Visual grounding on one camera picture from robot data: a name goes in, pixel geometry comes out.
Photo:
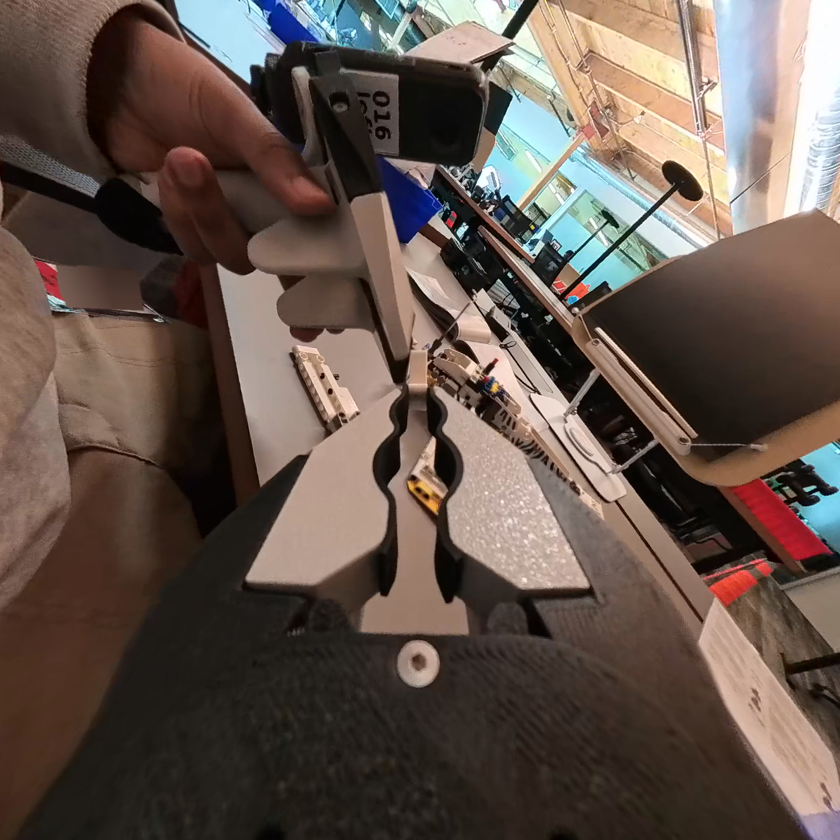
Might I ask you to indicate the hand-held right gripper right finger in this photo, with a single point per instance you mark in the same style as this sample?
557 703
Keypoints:
512 525

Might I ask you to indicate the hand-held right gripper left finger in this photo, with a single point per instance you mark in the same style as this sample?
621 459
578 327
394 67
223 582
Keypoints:
315 525

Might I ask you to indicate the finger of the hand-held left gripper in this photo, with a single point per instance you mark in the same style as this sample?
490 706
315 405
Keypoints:
384 275

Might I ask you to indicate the white angled lego beam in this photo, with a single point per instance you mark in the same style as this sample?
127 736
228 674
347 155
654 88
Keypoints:
417 371

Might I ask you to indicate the person's left forearm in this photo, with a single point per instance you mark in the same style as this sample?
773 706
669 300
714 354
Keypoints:
46 65

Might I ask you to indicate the white lego assembly coloured pins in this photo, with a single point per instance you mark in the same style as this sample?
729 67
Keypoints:
459 377

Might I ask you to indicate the white studded lego plate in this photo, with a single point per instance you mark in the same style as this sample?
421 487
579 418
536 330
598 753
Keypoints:
321 387

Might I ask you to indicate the person's left hand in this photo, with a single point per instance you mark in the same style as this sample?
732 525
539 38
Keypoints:
170 98

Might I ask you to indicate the white paper sheet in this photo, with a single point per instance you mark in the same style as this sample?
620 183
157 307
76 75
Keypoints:
433 289

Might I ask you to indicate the cardboard flap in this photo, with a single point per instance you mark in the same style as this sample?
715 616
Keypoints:
459 43

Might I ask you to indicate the blue storage bin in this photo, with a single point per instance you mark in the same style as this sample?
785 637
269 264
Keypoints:
413 203

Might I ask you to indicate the striped instruction booklet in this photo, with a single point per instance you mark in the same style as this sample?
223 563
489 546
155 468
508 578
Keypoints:
538 446

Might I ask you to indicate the black electronic box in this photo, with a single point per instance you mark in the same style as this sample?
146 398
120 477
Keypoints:
472 266

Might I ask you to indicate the background workbench row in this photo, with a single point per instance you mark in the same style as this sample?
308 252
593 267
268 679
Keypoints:
505 223

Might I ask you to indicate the black pole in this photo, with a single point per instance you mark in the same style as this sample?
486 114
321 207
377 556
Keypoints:
520 16

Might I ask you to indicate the short black disc stand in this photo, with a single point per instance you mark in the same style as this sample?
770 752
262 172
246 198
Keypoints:
600 229

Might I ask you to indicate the person's tan pants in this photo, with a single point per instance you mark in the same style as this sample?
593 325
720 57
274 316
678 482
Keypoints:
98 525

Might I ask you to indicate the tall black disc stand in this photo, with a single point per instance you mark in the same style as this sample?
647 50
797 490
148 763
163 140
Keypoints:
643 216

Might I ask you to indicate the red object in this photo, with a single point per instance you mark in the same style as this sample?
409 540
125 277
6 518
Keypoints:
774 518

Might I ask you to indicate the dark tilted monitor on stand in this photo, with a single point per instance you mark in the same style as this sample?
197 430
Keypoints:
722 341

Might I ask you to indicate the white cardboard box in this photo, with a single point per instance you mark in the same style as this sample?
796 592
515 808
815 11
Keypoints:
754 695

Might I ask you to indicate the silver ventilation duct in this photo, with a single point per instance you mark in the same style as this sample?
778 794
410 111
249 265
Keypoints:
768 98

